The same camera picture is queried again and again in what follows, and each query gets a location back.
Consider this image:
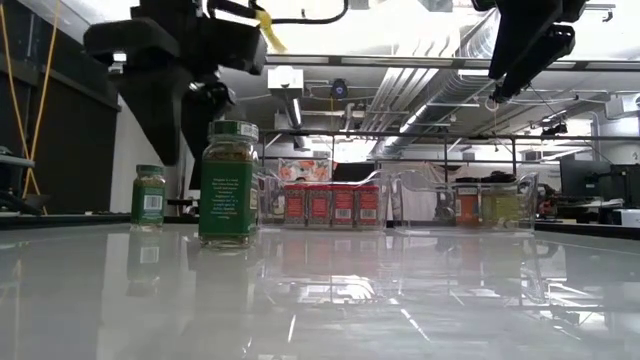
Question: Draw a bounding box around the black round ceiling fixture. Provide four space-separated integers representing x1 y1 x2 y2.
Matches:
329 78 350 100

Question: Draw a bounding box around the black-capped olive spice jar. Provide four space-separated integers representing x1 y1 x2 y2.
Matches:
480 173 521 229

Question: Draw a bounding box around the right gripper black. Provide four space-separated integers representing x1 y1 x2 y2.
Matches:
487 0 589 102

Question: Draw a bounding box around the silver ventilation duct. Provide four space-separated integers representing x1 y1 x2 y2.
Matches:
359 9 531 157

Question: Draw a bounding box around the black computer monitor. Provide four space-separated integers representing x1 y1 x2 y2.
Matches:
559 158 612 199
610 163 640 209

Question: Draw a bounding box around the dark grey desk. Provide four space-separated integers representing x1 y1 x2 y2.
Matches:
0 144 36 169

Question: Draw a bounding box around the black pipe rack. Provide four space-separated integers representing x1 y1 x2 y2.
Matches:
257 130 640 176

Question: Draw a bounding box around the overhead light bar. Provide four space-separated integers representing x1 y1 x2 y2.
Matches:
264 52 640 72

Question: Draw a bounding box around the yellow cable tag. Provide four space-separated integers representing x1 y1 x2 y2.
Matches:
254 9 289 54

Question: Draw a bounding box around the red-lidded smoked paprika tin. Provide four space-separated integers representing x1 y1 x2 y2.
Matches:
355 183 381 229
283 183 309 229
307 183 333 229
331 183 357 229

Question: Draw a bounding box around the floral picture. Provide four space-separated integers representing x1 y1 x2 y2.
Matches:
277 158 334 182

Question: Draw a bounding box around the black-capped red spice jar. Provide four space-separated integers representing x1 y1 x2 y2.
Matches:
454 175 482 227

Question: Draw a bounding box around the yellow cable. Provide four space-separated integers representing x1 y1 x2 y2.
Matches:
20 0 62 200
0 0 47 215

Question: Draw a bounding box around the clear plastic bin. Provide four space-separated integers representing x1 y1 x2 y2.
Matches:
390 169 541 237
257 168 385 235

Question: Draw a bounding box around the white cloth curtain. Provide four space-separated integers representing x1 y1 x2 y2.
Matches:
379 162 454 221

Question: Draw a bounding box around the small white box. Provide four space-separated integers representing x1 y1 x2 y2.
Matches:
613 208 640 229

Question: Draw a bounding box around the black cable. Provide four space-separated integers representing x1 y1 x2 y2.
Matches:
207 0 351 26

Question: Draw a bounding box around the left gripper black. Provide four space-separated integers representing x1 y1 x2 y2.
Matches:
82 0 269 191

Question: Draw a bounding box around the black aluminium table frame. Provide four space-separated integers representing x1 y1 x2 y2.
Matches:
0 212 640 241

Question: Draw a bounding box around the green-lidded glass spice jar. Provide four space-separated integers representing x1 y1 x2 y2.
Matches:
130 164 166 232
198 119 261 250

